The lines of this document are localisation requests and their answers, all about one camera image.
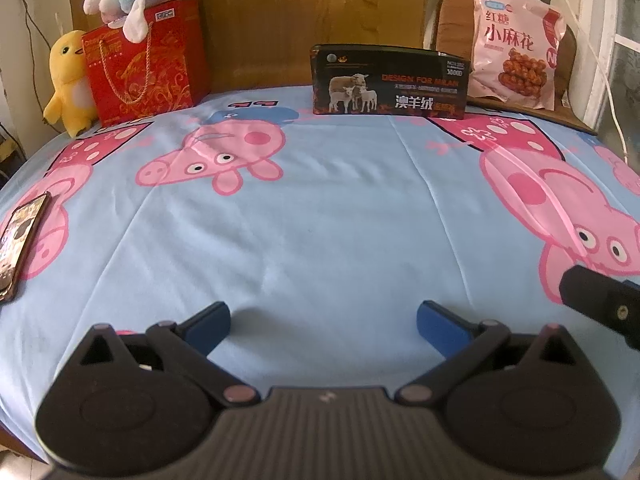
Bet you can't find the white cable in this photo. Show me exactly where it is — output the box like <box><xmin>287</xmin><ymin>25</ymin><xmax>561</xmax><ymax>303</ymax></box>
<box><xmin>545</xmin><ymin>0</ymin><xmax>631</xmax><ymax>166</ymax></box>

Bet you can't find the black box with sheep print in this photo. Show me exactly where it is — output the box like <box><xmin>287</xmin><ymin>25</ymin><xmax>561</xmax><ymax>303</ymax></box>
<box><xmin>310</xmin><ymin>44</ymin><xmax>471</xmax><ymax>120</ymax></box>

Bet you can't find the large pink snack bag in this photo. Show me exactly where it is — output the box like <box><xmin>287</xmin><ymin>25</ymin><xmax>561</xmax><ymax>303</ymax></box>
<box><xmin>465</xmin><ymin>0</ymin><xmax>568</xmax><ymax>111</ymax></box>

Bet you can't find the smartphone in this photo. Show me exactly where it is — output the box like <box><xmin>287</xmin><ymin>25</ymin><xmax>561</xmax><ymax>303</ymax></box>
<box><xmin>0</xmin><ymin>192</ymin><xmax>53</xmax><ymax>303</ymax></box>

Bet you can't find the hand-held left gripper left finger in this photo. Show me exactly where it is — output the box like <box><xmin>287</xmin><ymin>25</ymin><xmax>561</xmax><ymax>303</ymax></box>
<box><xmin>80</xmin><ymin>301</ymin><xmax>261</xmax><ymax>406</ymax></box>

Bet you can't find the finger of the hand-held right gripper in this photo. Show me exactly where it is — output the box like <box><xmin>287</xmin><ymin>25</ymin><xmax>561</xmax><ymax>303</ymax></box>
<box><xmin>559</xmin><ymin>265</ymin><xmax>640</xmax><ymax>351</ymax></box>

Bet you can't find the yellow duck plush toy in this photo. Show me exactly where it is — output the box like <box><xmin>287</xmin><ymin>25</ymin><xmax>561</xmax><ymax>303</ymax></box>
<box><xmin>42</xmin><ymin>30</ymin><xmax>98</xmax><ymax>138</ymax></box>

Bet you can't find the black cable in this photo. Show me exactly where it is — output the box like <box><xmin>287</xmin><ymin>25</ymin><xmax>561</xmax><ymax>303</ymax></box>
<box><xmin>15</xmin><ymin>0</ymin><xmax>56</xmax><ymax>126</ymax></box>

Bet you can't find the red gift bag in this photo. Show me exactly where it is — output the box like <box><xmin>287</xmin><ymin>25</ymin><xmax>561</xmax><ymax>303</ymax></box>
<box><xmin>81</xmin><ymin>0</ymin><xmax>211</xmax><ymax>128</ymax></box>

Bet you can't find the blue printed pig blanket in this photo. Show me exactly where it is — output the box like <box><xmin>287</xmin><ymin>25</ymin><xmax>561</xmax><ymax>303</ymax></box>
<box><xmin>0</xmin><ymin>85</ymin><xmax>640</xmax><ymax>461</ymax></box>

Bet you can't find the wooden headboard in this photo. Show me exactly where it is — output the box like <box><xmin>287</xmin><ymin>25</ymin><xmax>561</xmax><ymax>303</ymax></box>
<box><xmin>67</xmin><ymin>0</ymin><xmax>431</xmax><ymax>96</ymax></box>

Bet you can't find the wooden chair with brown cushion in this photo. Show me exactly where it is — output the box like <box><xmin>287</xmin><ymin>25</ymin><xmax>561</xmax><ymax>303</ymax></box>
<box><xmin>422</xmin><ymin>0</ymin><xmax>598</xmax><ymax>136</ymax></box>

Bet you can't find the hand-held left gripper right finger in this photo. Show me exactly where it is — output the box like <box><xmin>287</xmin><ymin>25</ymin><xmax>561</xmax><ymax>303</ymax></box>
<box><xmin>395</xmin><ymin>300</ymin><xmax>576</xmax><ymax>406</ymax></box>

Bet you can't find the white window frame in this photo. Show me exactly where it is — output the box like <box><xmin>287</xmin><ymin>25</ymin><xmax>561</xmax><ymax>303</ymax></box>
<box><xmin>575</xmin><ymin>0</ymin><xmax>640</xmax><ymax>131</ymax></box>

